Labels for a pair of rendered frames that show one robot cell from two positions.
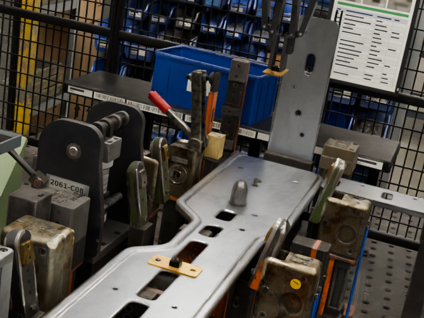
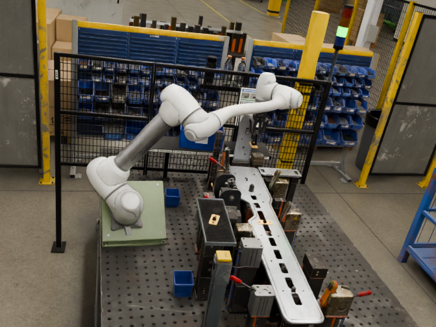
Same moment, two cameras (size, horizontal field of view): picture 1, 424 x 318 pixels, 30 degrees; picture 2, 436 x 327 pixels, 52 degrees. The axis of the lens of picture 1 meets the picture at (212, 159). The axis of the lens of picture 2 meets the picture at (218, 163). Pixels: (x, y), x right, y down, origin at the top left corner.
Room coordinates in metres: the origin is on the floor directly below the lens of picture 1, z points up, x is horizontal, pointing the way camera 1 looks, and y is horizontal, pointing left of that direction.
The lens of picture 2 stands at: (-0.54, 1.31, 2.33)
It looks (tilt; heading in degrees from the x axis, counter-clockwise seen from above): 26 degrees down; 331
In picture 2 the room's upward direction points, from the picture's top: 9 degrees clockwise
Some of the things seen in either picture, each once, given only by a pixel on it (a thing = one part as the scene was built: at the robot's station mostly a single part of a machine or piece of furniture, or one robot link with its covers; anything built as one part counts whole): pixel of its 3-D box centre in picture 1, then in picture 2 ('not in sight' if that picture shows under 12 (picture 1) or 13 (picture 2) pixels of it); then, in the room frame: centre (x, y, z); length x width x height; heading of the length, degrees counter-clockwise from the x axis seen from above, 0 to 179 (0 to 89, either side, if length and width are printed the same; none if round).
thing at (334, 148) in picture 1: (327, 212); (253, 177); (1.82, -0.30, 0.88); 0.08 x 0.08 x 0.36; 74
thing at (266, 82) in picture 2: not in sight; (267, 86); (1.58, -0.11, 1.63); 0.13 x 0.11 x 0.16; 27
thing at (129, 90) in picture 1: (229, 117); (207, 146); (2.06, -0.03, 1.01); 0.90 x 0.22 x 0.03; 74
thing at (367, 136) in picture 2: not in sight; (378, 143); (3.20, -3.01, 0.36); 0.50 x 0.50 x 0.73
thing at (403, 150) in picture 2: not in sight; (421, 108); (2.75, -2.97, 1.00); 1.04 x 0.14 x 2.00; 79
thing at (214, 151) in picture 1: (204, 209); not in sight; (1.70, 0.00, 0.88); 0.04 x 0.04 x 0.36; 74
